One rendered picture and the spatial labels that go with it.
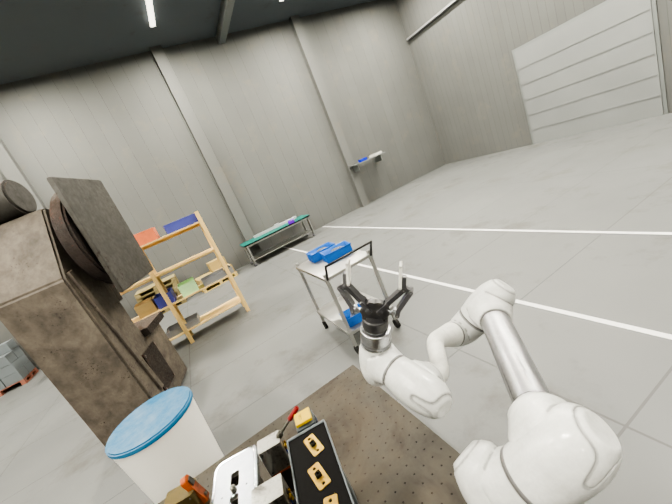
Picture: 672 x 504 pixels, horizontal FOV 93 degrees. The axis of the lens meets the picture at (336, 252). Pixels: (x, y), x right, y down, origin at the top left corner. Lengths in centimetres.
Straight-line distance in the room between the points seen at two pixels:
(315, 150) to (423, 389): 1096
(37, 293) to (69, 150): 721
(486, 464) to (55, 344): 395
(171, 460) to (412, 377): 219
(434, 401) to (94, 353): 373
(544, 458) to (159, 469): 244
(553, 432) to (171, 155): 1046
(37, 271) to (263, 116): 846
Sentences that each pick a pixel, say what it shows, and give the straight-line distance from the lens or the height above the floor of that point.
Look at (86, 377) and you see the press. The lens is 438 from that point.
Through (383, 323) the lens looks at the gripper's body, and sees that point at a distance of 91.
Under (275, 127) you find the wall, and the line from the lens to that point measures 1132.
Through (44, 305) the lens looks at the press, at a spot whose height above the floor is 174.
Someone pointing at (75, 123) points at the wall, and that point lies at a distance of 1110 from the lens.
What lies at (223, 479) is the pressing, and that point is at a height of 100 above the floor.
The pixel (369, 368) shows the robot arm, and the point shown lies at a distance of 99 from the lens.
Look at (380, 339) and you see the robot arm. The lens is 93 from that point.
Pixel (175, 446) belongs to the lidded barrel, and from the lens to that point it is 281.
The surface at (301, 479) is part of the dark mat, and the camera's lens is 111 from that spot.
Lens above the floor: 192
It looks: 15 degrees down
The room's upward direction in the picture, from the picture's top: 23 degrees counter-clockwise
